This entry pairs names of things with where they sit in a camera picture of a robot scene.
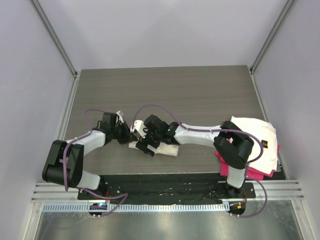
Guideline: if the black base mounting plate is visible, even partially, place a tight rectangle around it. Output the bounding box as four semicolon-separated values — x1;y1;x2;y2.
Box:
47;172;256;204

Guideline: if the white cloth napkin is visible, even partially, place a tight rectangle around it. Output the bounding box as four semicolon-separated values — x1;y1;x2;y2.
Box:
128;141;179;157

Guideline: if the purple cable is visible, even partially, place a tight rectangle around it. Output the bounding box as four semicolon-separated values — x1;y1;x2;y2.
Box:
62;109;130;218
131;103;268;220

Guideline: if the left aluminium frame post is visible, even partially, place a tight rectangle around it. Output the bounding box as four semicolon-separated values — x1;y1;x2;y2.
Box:
29;0;78;78

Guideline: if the right aluminium frame post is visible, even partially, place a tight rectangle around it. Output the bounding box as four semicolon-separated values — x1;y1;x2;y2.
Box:
249;0;297;75

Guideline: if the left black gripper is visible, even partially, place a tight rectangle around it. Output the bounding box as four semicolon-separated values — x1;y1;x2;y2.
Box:
111;120;137;145

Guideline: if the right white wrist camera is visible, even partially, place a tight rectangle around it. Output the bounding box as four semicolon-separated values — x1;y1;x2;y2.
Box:
130;120;149;138

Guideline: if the aluminium frame post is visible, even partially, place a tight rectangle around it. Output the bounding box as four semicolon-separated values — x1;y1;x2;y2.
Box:
29;0;78;78
249;0;297;75

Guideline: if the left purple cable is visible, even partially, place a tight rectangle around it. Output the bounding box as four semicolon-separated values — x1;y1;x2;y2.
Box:
62;109;130;218

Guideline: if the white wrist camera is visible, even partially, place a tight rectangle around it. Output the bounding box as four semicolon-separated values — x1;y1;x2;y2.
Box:
130;120;149;138
115;110;125;124

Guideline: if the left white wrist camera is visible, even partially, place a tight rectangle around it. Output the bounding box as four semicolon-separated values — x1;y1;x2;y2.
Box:
115;110;125;124

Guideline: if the pink folded cloth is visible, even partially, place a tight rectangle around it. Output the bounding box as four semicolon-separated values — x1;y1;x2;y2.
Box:
214;120;276;181

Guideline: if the white slotted cable duct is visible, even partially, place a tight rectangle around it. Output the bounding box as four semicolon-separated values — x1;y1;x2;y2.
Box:
42;202;230;213

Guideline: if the white folded cloth with logo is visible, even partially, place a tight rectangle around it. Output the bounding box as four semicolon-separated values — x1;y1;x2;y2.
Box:
230;116;278;175

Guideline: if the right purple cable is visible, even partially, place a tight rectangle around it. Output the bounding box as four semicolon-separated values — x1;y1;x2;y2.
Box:
131;103;268;220

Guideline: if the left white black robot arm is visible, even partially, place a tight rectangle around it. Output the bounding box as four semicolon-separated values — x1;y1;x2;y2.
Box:
42;111;138;200

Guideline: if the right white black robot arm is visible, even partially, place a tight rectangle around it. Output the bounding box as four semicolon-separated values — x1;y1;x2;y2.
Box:
130;114;254;198

